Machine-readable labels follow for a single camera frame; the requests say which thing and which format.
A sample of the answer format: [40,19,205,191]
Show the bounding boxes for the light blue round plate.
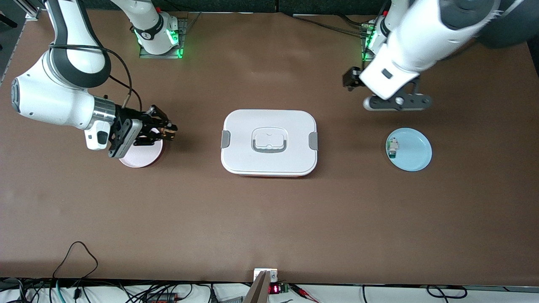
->
[386,128,433,173]

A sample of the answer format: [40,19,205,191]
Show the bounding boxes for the red black clip leads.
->
[290,284,321,303]

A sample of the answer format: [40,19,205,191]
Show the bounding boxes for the coiled black cable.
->
[425,285,469,299]

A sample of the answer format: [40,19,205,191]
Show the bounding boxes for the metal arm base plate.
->
[361,17,382,62]
[139,17,189,59]

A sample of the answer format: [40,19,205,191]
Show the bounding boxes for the white lunch box grey latches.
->
[220,109,318,178]

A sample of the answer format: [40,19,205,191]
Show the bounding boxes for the aluminium camera mount profile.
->
[242,270,271,303]

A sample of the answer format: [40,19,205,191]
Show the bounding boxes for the thin black looped cable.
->
[52,241,99,300]

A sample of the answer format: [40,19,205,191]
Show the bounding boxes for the black arm base cable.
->
[291,13,376,38]

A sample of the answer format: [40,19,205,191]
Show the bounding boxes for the teal cable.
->
[49,279,64,303]

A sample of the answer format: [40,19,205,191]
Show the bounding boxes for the pale pink round plate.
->
[119,137,164,169]

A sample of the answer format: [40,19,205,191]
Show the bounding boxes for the grey felt partition panel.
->
[84,0,276,13]
[278,0,392,16]

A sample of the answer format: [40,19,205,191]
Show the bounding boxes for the aluminium profile frame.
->
[16,0,47,20]

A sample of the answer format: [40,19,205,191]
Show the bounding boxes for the small white box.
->
[253,268,279,283]

